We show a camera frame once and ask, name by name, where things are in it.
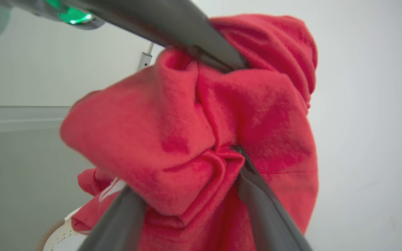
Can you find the red sweatshirt garment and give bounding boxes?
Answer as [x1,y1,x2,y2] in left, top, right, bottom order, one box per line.
[60,14,319,251]

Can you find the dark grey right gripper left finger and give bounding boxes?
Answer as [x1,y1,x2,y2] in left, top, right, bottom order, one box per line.
[78,185,148,251]

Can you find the grey wall ledge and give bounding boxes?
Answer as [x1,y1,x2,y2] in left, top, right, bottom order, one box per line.
[0,105,71,134]

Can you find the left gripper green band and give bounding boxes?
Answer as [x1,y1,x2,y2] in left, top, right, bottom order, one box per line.
[0,0,248,73]

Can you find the metal rod fitting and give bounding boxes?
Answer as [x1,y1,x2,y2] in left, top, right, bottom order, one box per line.
[137,41,155,72]

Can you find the white perforated laundry basket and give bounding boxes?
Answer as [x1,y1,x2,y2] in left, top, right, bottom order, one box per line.
[36,206,90,251]

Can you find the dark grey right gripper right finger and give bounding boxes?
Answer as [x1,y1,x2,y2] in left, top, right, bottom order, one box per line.
[232,145,314,251]

